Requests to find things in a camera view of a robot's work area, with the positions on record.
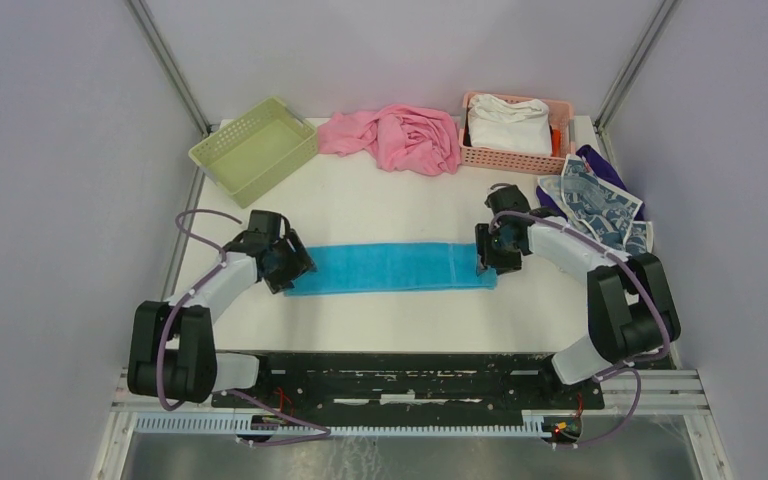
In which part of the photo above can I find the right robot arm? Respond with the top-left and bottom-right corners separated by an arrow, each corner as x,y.
475,183 -> 681,408

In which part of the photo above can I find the orange item in basket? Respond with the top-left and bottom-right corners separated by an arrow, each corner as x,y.
550,127 -> 562,157

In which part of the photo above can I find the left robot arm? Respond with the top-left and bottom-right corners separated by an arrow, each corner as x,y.
127,210 -> 316,410

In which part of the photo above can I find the blue white patterned cloth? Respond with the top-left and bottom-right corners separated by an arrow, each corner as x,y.
536,154 -> 654,255

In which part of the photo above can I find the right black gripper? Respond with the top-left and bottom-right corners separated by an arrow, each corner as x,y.
475,222 -> 523,275

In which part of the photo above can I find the pink towel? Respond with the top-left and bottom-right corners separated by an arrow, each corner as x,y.
317,104 -> 462,176

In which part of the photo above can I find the white cable duct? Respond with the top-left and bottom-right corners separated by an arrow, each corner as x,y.
134,413 -> 550,439

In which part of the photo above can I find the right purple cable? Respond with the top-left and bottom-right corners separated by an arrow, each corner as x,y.
488,182 -> 673,452

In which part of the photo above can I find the purple cloth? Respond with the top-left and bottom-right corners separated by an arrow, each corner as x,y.
535,144 -> 628,218

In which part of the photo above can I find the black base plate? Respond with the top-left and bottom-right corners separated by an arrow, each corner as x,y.
245,352 -> 605,427

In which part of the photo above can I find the blue towel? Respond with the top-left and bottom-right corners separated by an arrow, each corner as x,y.
285,242 -> 498,297

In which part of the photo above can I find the green plastic basket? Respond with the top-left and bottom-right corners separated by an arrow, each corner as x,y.
189,97 -> 318,208

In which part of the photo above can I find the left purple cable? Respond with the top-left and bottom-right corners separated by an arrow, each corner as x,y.
155,209 -> 332,448

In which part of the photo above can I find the pink plastic basket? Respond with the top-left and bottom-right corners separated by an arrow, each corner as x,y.
459,92 -> 576,175

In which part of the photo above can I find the white folded towel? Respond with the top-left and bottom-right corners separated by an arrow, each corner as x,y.
467,94 -> 553,156

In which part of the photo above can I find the purple cable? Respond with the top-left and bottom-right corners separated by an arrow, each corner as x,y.
155,209 -> 332,448
488,182 -> 673,452

